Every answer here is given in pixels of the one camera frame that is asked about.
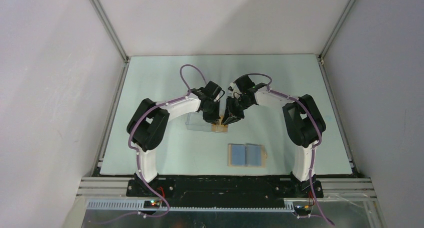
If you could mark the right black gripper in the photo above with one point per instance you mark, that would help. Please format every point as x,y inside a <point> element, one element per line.
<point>231,114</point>

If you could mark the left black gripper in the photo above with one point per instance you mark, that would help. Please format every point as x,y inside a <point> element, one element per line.
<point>214,118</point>

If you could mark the clear plastic card box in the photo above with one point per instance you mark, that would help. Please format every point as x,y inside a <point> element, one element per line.
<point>195,122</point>

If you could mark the tan leather card holder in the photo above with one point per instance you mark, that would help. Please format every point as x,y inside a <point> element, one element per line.
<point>247,155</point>

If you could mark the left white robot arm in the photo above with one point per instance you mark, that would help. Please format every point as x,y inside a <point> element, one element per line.
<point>148,125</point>

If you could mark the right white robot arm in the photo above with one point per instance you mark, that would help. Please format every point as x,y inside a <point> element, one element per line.
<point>303,120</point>

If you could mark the gold credit card in box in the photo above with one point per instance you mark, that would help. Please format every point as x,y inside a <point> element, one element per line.
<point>219,128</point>

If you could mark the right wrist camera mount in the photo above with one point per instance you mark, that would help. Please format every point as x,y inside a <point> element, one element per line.
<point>231,86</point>

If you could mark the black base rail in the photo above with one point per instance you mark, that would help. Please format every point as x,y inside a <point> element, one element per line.
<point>238,192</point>

